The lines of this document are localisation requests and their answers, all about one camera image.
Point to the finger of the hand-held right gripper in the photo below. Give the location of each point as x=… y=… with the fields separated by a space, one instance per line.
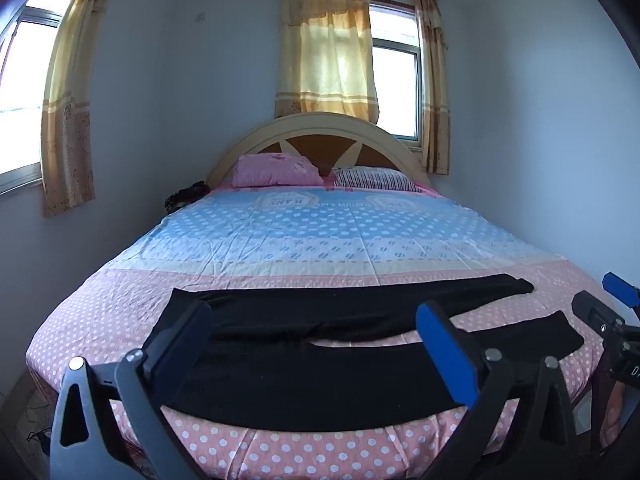
x=595 y=310
x=622 y=290

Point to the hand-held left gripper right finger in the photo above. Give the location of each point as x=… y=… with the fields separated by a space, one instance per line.
x=445 y=350

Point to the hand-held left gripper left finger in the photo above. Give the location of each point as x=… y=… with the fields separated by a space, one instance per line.
x=187 y=340

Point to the black pants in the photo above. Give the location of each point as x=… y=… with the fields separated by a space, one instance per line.
x=300 y=375

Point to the black bag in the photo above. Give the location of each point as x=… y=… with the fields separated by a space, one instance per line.
x=185 y=196

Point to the bed with polka dot sheet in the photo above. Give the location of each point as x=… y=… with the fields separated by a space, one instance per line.
x=320 y=240

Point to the striped pillow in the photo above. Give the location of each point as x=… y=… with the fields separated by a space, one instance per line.
x=375 y=179

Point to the pink pillow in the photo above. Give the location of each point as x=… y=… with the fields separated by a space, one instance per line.
x=275 y=170

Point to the cream arched wooden headboard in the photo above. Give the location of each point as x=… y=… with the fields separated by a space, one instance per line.
x=310 y=125

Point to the long yellow patterned curtain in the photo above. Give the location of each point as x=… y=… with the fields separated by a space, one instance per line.
x=67 y=110

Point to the window behind headboard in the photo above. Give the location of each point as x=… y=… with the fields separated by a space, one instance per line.
x=397 y=90

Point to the narrow yellow curtain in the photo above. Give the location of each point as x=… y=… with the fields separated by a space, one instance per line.
x=432 y=85

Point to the large side window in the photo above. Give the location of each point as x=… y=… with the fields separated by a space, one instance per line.
x=20 y=85

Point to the wide yellow curtain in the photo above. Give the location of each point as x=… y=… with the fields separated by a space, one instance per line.
x=325 y=50

